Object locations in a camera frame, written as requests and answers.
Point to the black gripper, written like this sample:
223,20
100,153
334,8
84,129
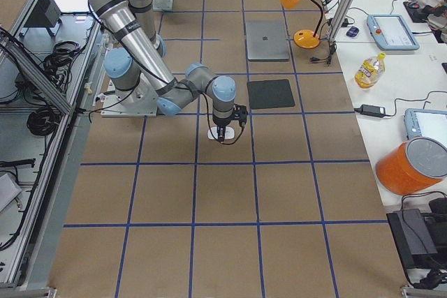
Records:
221,123

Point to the white computer mouse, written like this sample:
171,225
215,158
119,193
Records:
212,133

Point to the black mousepad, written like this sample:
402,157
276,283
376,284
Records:
269,94

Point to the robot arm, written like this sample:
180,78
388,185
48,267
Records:
137,67

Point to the silver laptop notebook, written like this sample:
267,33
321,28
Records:
266,41

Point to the orange desk lamp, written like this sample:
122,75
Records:
306,38

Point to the black power adapter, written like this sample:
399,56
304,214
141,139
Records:
371,110

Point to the yellow drink bottle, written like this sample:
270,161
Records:
370,71

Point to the blue small device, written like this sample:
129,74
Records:
352,32

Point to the teach pendant near lamp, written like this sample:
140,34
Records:
391,33

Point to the orange cylindrical container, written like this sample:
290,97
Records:
413,166

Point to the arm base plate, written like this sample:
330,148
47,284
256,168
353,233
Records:
142,102
163,5

